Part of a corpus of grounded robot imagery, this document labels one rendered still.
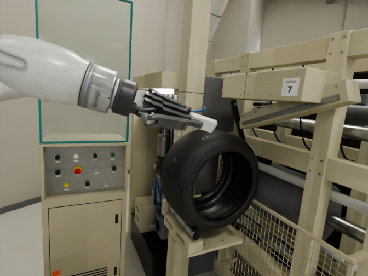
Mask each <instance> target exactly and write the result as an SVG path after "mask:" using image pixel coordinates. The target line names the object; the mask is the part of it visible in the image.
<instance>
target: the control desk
mask: <svg viewBox="0 0 368 276"><path fill-rule="evenodd" d="M39 154H40V170H41V200H42V232H43V263H44V276H53V275H52V272H54V271H59V270H60V275H58V276H124V271H125V237H126V220H127V189H128V156H129V143H128V142H103V143H40V144H39Z"/></svg>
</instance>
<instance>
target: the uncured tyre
mask: <svg viewBox="0 0 368 276"><path fill-rule="evenodd" d="M205 136H208V137H209V138H208V139H206V140H202V139H201V138H202V137H205ZM218 154H221V156H222V160H223V169H222V174H221V177H220V179H219V181H218V183H217V184H216V186H215V187H214V188H213V189H212V190H211V191H210V192H209V193H207V194H205V195H203V196H201V197H198V198H193V190H194V184H195V182H196V179H197V176H198V174H199V172H200V171H201V169H202V168H203V166H204V165H205V164H206V163H207V162H208V161H209V160H210V159H211V158H213V157H214V156H216V155H218ZM174 158H177V159H176V161H175V162H173V159H174ZM160 182H161V187H162V191H163V194H164V197H165V199H166V201H167V202H168V204H169V205H170V206H171V207H172V208H173V210H174V211H175V212H176V213H177V214H178V215H179V217H180V218H181V219H182V220H183V221H184V222H185V223H187V224H188V225H190V226H192V227H194V228H196V229H200V230H204V231H213V230H216V229H220V228H223V227H226V226H228V225H230V224H231V223H233V222H234V221H236V220H237V219H238V218H240V217H241V216H242V215H243V214H244V212H246V211H247V209H248V208H249V206H250V205H251V203H252V201H253V199H254V197H255V195H256V192H257V188H258V182H259V167H258V161H257V157H256V154H255V152H254V151H253V149H252V148H251V147H250V145H249V144H248V143H247V142H245V141H244V140H243V139H242V138H240V137H239V136H237V135H234V134H230V133H227V132H224V131H219V130H216V129H214V131H213V132H212V133H210V132H207V131H203V130H200V129H199V130H195V131H192V132H190V133H188V134H186V135H184V136H183V137H181V138H180V139H178V140H177V141H176V142H175V143H174V144H173V146H172V147H171V149H169V151H168V153H167V155H166V156H165V159H164V161H163V165H162V169H161V174H160Z"/></svg>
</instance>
